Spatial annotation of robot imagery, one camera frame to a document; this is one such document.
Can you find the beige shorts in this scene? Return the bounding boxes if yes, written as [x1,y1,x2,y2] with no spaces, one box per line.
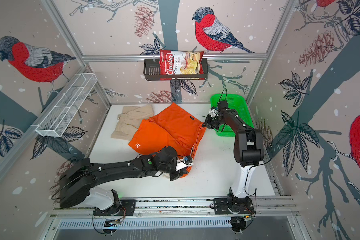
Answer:
[111,105,154,141]

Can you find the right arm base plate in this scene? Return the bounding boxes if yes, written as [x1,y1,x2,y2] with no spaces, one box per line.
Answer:
[213,197,255,215]

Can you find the controller board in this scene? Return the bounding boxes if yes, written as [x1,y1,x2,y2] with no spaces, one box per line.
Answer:
[102,219,122,234]
[231,216,253,233]

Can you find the white wire mesh shelf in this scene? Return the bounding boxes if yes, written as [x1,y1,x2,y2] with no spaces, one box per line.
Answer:
[36,73,98,137]

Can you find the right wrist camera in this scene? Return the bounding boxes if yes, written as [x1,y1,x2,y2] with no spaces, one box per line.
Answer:
[209,108,218,118]

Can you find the right controller board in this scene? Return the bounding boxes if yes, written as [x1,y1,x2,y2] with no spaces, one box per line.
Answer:
[231,216,253,233]

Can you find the green plastic basket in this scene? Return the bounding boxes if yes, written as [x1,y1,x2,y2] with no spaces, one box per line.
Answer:
[210,94,254,137]

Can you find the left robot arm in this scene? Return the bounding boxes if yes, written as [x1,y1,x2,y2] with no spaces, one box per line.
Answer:
[53,146,193,210]

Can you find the red cassava chips bag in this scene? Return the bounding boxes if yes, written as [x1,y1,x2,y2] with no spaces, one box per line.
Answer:
[159,50,204,75]

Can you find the orange shorts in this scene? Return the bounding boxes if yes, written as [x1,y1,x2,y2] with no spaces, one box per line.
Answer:
[128,103,206,178]

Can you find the aluminium mounting rail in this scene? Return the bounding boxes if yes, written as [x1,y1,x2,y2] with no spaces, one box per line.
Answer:
[48,196,300,219]

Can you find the left controller board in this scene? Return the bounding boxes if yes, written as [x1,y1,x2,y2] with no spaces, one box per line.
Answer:
[102,219,122,234]

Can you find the black wall basket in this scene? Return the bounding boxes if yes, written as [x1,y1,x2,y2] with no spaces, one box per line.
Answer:
[143,58,209,81]

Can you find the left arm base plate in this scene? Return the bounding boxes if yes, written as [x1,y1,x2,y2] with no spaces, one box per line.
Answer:
[94,199,137,217]

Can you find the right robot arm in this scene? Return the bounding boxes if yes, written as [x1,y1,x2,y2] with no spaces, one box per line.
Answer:
[202,101,264,206]

